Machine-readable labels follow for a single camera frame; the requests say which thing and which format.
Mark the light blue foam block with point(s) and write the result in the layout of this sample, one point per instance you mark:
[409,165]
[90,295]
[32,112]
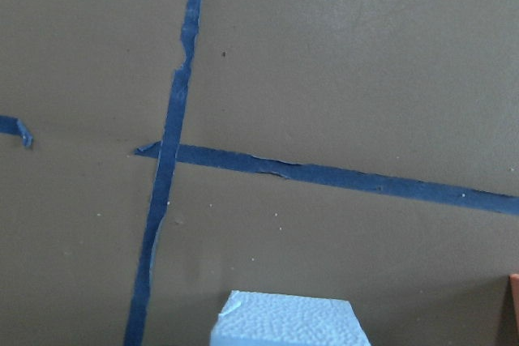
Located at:
[252,318]

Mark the orange foam block right side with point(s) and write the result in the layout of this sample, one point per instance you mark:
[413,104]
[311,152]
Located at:
[514,285]

